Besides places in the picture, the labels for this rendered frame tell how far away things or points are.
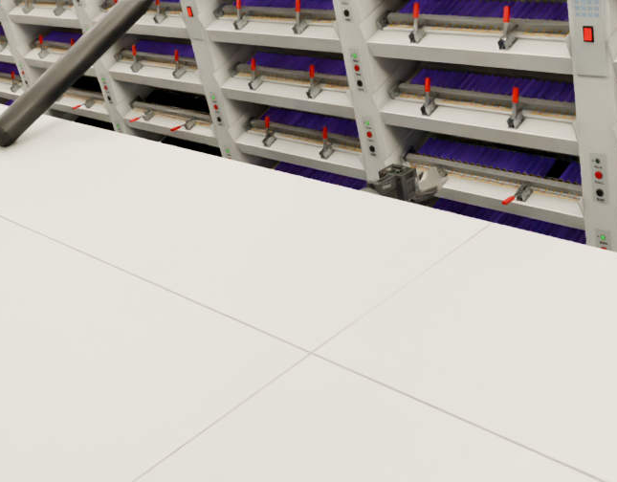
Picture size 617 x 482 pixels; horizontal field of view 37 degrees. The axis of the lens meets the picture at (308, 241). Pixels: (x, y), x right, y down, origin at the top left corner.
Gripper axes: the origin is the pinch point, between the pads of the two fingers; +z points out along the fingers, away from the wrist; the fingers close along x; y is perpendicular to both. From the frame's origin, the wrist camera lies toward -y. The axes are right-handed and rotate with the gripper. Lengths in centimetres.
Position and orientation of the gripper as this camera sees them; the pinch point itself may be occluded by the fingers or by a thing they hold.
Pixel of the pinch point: (432, 179)
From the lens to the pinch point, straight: 221.0
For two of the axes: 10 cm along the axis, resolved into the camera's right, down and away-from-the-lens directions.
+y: -1.8, -8.8, -4.3
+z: 7.2, -4.2, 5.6
